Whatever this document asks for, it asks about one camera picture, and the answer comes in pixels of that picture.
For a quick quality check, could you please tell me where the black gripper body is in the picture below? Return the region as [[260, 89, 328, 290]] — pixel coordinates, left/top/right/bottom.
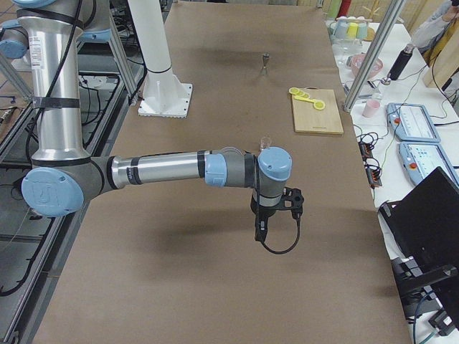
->
[[250, 199, 276, 242]]

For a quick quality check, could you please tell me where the clear glass cup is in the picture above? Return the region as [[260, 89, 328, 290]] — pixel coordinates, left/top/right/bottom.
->
[[260, 136, 272, 151]]

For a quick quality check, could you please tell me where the steel jigger measuring cup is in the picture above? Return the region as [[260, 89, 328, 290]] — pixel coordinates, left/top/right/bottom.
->
[[260, 52, 270, 75]]

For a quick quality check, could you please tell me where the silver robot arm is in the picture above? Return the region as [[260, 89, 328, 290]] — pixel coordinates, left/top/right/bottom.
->
[[1, 1, 303, 242]]

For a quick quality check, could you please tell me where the pink plastic cup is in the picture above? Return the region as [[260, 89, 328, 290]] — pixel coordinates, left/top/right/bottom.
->
[[362, 99, 381, 118]]

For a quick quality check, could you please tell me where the yellow cup on rack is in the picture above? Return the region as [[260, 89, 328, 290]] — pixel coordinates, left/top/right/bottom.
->
[[346, 22, 359, 39]]

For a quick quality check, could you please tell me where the bamboo cutting board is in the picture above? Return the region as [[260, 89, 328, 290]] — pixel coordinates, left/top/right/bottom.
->
[[290, 87, 344, 135]]

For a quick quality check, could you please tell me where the yellow plastic spoon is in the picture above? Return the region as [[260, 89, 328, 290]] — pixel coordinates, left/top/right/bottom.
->
[[293, 96, 323, 105]]

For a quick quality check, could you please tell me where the lower teach pendant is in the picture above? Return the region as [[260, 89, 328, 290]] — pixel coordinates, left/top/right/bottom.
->
[[398, 141, 458, 186]]

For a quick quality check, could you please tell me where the teach pendant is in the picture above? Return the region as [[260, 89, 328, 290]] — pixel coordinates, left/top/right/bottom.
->
[[387, 102, 440, 143], [398, 141, 458, 186]]

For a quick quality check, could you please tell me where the upper teach pendant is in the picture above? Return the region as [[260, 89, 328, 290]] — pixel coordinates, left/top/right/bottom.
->
[[387, 102, 440, 143]]

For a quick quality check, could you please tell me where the pink bowl with ice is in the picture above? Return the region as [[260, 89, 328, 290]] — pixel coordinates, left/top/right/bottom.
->
[[349, 53, 384, 80]]

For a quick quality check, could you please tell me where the black water bottle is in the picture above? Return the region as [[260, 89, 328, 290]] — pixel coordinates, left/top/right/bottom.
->
[[388, 43, 415, 80]]

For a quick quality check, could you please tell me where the person in grey shirt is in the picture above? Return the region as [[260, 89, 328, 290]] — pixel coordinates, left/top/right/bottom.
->
[[411, 1, 458, 50]]

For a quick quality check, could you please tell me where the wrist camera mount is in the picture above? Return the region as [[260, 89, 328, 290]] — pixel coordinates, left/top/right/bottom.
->
[[278, 187, 304, 220]]

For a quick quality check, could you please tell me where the aluminium frame post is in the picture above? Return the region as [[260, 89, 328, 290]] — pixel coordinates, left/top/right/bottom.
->
[[343, 0, 405, 113]]

